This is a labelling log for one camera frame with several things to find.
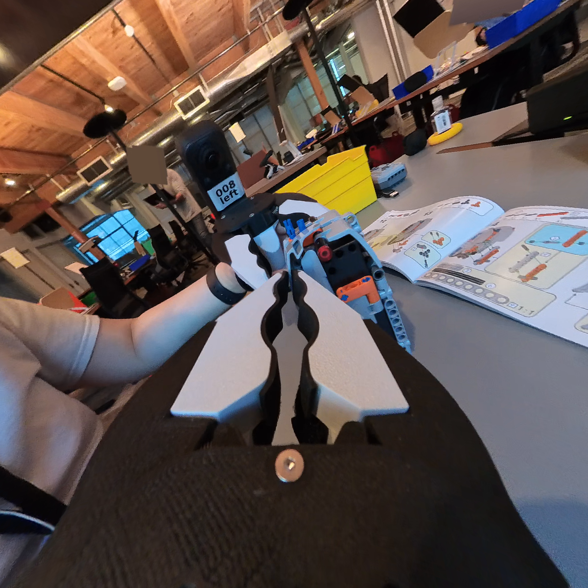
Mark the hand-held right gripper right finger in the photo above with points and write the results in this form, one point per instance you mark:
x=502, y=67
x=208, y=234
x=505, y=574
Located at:
x=358, y=367

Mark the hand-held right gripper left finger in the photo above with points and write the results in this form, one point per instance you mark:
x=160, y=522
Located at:
x=220, y=367

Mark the red bag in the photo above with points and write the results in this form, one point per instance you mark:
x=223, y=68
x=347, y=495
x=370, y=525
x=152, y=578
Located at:
x=388, y=149

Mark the grey brick hub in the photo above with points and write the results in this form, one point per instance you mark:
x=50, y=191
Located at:
x=388, y=177

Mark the black light stand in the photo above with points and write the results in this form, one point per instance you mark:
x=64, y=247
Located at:
x=321, y=55
x=104, y=123

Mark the black wristband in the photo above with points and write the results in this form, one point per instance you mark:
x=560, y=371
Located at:
x=220, y=296

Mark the open instruction booklet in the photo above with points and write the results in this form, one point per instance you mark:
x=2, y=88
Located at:
x=459, y=262

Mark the grey brick robot model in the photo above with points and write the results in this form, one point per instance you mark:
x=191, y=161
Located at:
x=321, y=271

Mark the black pouch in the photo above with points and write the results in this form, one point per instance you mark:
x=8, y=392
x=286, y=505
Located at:
x=415, y=142

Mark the black usb dongle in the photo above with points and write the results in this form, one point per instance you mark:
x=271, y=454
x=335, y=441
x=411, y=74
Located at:
x=390, y=194

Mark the blue bin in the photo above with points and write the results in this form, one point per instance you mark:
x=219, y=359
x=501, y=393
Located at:
x=402, y=89
x=528, y=20

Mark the yellow plastic bin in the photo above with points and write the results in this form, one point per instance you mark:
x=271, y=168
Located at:
x=340, y=183

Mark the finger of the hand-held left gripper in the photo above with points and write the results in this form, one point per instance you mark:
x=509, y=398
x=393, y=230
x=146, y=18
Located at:
x=239, y=257
x=307, y=207

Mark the clear sanitizer bottle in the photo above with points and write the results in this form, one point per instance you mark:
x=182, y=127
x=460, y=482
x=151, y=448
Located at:
x=442, y=119

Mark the person's left forearm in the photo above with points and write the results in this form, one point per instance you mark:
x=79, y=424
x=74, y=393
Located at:
x=160, y=335

